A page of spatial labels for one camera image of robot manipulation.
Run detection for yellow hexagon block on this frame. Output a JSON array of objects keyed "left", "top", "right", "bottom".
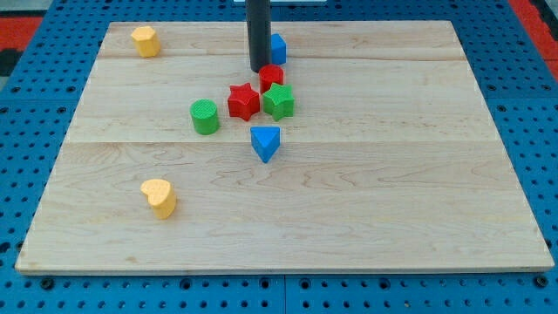
[{"left": 131, "top": 26, "right": 160, "bottom": 58}]

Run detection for red star block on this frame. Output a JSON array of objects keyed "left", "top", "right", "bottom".
[{"left": 228, "top": 83, "right": 261, "bottom": 121}]

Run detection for yellow heart block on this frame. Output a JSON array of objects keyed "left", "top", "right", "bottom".
[{"left": 140, "top": 179, "right": 177, "bottom": 220}]

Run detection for green star block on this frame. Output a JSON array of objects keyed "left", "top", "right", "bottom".
[{"left": 262, "top": 83, "right": 296, "bottom": 121}]

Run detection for blue cube block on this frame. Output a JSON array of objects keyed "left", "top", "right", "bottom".
[{"left": 271, "top": 33, "right": 287, "bottom": 65}]

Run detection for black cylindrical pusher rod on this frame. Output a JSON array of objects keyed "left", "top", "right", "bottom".
[{"left": 245, "top": 0, "right": 271, "bottom": 72}]

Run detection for red cylinder block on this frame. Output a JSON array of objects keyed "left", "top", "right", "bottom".
[{"left": 258, "top": 64, "right": 284, "bottom": 94}]

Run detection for blue triangle block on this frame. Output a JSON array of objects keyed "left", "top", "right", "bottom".
[{"left": 250, "top": 126, "right": 281, "bottom": 163}]

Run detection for green cylinder block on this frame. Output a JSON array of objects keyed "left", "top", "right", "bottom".
[{"left": 190, "top": 99, "right": 220, "bottom": 135}]

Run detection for light wooden board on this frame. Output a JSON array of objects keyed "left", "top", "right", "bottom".
[{"left": 16, "top": 20, "right": 555, "bottom": 276}]

